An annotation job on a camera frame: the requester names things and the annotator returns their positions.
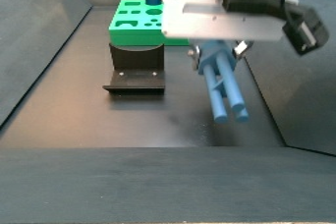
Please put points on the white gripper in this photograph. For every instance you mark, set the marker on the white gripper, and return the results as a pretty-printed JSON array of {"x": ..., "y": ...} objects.
[{"x": 200, "y": 19}]

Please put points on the blue three prong object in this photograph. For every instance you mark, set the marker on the blue three prong object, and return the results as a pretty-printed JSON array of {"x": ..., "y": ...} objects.
[{"x": 216, "y": 67}]

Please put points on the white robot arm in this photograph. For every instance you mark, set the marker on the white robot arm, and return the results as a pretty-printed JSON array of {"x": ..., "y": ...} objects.
[{"x": 246, "y": 20}]

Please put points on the black curved fixture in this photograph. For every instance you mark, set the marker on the black curved fixture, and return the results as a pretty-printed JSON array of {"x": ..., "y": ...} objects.
[{"x": 137, "y": 70}]

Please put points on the green shape sorter block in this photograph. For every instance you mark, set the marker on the green shape sorter block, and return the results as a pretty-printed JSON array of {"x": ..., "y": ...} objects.
[{"x": 136, "y": 25}]

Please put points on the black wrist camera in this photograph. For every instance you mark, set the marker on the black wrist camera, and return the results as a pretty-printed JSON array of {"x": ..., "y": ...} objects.
[{"x": 304, "y": 29}]

